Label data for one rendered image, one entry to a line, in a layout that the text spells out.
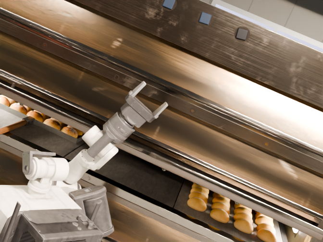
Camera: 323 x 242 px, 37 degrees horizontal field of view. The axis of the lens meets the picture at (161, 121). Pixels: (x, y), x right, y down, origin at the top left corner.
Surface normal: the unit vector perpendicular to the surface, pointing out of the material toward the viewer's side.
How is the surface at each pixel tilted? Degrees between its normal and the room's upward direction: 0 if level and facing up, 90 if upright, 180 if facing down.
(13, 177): 70
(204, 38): 90
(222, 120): 90
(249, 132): 90
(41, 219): 0
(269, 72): 90
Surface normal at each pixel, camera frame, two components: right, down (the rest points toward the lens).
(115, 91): -0.01, -0.16
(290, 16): -0.22, 0.13
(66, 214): 0.39, -0.90
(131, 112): 0.16, 0.42
